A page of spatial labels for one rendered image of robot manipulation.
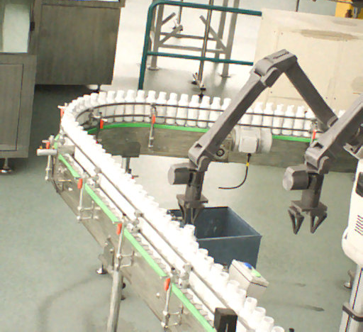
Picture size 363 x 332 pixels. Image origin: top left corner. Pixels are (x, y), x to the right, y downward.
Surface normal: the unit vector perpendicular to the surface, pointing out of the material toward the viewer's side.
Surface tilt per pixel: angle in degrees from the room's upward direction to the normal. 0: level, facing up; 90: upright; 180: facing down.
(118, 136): 91
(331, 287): 0
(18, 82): 90
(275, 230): 0
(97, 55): 90
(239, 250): 90
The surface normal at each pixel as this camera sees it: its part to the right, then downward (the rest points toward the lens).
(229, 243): 0.42, 0.36
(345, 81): 0.13, 0.34
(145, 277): -0.90, 0.02
